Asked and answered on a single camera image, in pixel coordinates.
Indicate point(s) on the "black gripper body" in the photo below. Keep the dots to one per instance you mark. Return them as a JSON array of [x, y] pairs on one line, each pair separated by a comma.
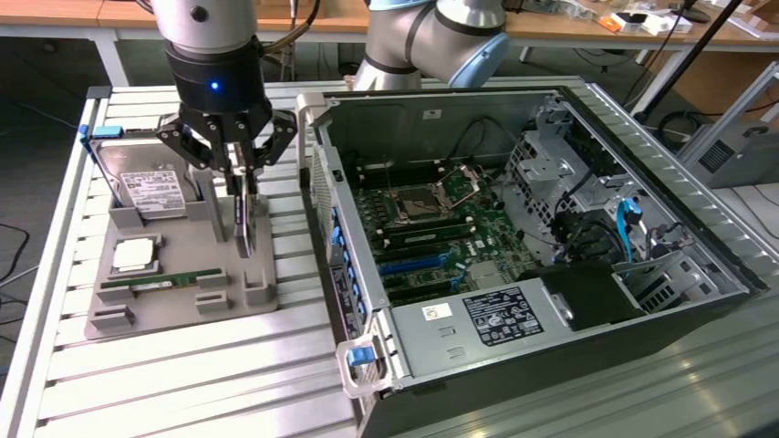
[[219, 86]]

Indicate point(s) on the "graphics card with black fan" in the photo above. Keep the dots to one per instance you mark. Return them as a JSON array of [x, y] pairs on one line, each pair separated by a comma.
[[245, 228]]

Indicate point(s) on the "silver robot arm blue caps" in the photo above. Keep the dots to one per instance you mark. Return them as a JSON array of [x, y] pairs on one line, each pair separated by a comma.
[[200, 32]]

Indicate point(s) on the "silver hard disk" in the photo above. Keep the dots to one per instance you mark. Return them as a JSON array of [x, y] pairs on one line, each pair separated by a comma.
[[145, 187]]

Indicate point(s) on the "blue disk caddy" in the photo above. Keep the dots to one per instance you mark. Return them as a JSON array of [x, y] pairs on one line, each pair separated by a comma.
[[108, 132]]

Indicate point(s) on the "brown cardboard box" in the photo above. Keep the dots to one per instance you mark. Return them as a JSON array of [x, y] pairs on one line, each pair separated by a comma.
[[271, 9]]

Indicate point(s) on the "thin metal locking lever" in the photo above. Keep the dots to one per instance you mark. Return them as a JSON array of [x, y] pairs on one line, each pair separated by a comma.
[[387, 178]]

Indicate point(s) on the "grey parts rack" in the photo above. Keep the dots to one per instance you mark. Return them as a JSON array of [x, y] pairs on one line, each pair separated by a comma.
[[183, 246]]

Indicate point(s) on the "silver CPU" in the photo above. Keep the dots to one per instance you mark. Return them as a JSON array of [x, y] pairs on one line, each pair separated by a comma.
[[133, 254]]

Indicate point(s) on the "CPU socket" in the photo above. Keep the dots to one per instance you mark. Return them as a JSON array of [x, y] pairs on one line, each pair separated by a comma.
[[416, 205]]

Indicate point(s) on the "green RAM stick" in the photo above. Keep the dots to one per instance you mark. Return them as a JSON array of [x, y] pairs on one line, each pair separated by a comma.
[[171, 279]]

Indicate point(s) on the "wooden office desk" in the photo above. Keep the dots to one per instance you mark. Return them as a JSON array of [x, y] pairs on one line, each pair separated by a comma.
[[60, 18], [730, 35]]

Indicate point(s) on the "metal socket cover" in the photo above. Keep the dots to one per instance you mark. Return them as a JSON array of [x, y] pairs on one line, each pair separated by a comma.
[[459, 187]]

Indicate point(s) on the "black RAM stick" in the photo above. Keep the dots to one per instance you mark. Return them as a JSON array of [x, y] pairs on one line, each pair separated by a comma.
[[425, 237]]

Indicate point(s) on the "green motherboard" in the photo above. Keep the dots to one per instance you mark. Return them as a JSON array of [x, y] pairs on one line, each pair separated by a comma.
[[487, 214]]

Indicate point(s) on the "metal disk bay cage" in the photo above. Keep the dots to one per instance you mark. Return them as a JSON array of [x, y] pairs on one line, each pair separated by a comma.
[[535, 171]]

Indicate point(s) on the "black expansion slot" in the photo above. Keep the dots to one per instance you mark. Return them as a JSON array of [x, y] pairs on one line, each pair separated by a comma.
[[425, 296]]

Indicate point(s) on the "silver chipset heatsink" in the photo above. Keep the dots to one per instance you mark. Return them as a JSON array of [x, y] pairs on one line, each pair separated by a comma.
[[492, 276]]

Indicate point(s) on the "grey power supply unit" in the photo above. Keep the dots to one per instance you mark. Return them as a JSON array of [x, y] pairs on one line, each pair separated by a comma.
[[449, 337]]

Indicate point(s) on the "white box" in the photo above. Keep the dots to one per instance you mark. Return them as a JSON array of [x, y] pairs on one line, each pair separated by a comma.
[[660, 25]]

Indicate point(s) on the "open black PC case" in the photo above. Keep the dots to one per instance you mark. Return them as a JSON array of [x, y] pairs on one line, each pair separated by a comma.
[[547, 378]]

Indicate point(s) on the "black stand pole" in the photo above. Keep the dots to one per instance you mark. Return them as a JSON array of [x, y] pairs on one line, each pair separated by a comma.
[[694, 55]]

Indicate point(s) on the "metal disk bay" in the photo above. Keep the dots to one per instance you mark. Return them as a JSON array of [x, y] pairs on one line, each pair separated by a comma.
[[669, 287]]

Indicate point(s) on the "black monitor stand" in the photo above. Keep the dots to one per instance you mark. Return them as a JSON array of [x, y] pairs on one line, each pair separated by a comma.
[[694, 13]]

